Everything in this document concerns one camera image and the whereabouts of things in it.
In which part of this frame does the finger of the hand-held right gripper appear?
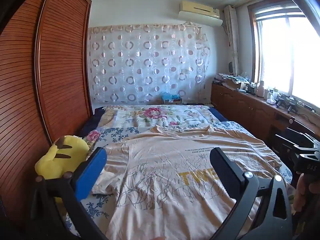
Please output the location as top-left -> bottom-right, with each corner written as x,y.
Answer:
286,127 -> 313,147

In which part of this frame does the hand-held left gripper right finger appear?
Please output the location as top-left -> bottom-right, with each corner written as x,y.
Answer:
209,147 -> 294,240

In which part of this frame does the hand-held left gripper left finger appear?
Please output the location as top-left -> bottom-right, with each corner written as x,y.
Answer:
30,147 -> 108,240

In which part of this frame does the beige printed t-shirt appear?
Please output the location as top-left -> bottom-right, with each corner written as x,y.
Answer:
91,124 -> 283,240

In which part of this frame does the person's right hand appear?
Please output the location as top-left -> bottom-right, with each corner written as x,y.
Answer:
293,173 -> 320,212

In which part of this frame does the yellow plush toy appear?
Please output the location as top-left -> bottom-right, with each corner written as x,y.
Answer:
34,135 -> 90,203

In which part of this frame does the black tripod gadget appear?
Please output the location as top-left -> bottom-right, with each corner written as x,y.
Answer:
276,94 -> 298,113

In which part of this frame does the dark blue blanket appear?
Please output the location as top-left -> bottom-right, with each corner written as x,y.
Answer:
80,106 -> 107,137

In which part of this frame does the blue floral bed sheet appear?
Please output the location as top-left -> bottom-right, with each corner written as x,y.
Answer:
62,120 -> 293,240

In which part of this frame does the long wooden cabinet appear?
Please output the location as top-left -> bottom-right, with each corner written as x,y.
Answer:
211,82 -> 320,155

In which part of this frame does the cardboard box with clutter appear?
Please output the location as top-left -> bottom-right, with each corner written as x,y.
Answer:
216,73 -> 250,90

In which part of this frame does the pink floral quilt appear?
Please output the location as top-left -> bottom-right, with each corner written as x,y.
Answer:
96,104 -> 218,135

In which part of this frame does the wood-framed window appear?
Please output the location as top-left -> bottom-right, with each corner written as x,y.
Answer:
247,0 -> 320,110

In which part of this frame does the brown slatted wooden wardrobe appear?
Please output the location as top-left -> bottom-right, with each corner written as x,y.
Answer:
0,0 -> 93,230

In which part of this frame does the white wrapped pipe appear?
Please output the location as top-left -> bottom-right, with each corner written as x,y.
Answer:
224,5 -> 240,77

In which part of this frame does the sheer circle-patterned curtain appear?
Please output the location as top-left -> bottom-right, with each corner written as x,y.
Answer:
89,24 -> 210,104

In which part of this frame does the wall air conditioner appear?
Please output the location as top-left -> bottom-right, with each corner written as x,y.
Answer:
178,0 -> 223,27

